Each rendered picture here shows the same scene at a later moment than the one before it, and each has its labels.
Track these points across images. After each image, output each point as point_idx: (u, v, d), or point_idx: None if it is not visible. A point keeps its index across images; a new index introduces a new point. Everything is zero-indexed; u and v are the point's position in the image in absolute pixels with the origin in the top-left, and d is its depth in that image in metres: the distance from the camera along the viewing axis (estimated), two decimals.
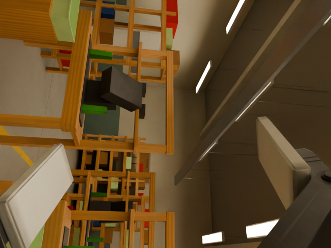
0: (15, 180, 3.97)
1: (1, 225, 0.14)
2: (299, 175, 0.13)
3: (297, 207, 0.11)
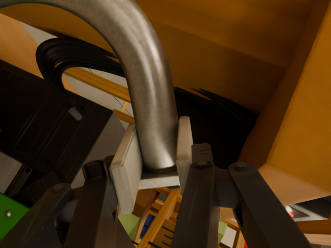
0: None
1: (114, 187, 0.16)
2: (181, 164, 0.15)
3: (189, 195, 0.12)
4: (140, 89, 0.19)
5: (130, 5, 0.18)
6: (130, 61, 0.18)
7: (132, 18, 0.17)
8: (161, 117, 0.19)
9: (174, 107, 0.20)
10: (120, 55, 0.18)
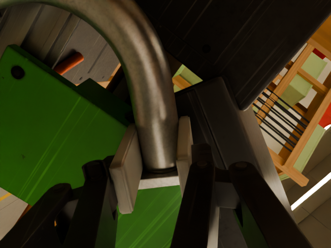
0: None
1: (114, 187, 0.16)
2: (181, 164, 0.15)
3: (189, 195, 0.12)
4: (140, 89, 0.19)
5: (130, 5, 0.18)
6: (130, 61, 0.18)
7: (132, 18, 0.17)
8: (161, 116, 0.19)
9: (174, 107, 0.20)
10: (120, 54, 0.18)
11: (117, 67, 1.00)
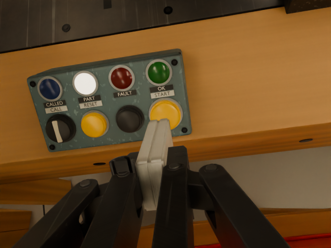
0: None
1: (139, 184, 0.16)
2: (154, 167, 0.15)
3: (164, 197, 0.13)
4: None
5: None
6: None
7: None
8: None
9: None
10: None
11: None
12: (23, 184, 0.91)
